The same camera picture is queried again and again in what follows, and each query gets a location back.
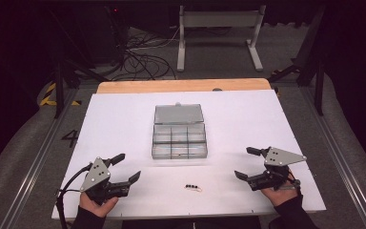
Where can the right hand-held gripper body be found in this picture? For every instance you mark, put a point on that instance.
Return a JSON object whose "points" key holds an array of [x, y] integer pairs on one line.
{"points": [[278, 157]]}

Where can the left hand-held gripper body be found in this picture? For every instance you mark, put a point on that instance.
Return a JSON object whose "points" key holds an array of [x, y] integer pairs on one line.
{"points": [[95, 178]]}

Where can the clear plastic compartment box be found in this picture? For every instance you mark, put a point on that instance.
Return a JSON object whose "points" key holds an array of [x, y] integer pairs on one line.
{"points": [[179, 115]]}

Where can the person's left hand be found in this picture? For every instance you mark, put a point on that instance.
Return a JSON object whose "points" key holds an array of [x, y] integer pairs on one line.
{"points": [[97, 206]]}

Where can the person's right hand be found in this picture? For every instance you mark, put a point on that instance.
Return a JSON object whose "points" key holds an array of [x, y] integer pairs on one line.
{"points": [[279, 195]]}

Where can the black tripod stand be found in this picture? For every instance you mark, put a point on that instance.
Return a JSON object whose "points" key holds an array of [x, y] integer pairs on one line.
{"points": [[319, 92], [58, 92]]}

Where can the yellow black floor tape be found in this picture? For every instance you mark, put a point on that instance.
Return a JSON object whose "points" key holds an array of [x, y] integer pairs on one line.
{"points": [[46, 101]]}

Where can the black equipment case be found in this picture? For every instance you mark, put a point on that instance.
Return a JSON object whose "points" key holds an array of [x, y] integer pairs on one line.
{"points": [[108, 38]]}

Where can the white metal stand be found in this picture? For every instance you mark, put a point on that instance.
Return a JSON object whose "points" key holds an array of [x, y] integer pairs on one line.
{"points": [[219, 19]]}

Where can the aluminium floor rail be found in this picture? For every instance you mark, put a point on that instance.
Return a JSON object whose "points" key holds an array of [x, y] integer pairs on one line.
{"points": [[33, 168], [343, 165]]}

